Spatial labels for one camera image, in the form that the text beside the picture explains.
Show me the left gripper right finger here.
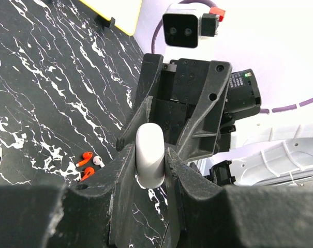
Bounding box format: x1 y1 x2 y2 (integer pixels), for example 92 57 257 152
165 148 313 247

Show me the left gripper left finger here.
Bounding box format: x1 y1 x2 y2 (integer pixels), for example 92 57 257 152
0 144 135 247

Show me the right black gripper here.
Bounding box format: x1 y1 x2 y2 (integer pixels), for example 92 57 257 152
116 53 261 162

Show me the white earbud charging case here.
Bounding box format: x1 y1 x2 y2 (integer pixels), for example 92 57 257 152
136 123 165 189

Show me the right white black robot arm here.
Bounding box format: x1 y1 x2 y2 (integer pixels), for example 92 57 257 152
117 54 313 189

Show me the red earbud lower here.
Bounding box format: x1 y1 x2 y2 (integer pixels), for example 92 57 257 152
81 167 95 181

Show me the white earbud beside red ones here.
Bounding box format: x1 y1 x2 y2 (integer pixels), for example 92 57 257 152
93 156 105 168

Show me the red earbud upper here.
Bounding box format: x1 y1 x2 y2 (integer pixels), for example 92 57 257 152
76 151 93 167

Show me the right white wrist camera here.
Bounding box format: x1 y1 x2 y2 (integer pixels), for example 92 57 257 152
161 1 226 63

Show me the small whiteboard yellow frame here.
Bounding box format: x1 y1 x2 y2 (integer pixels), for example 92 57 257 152
81 0 142 36

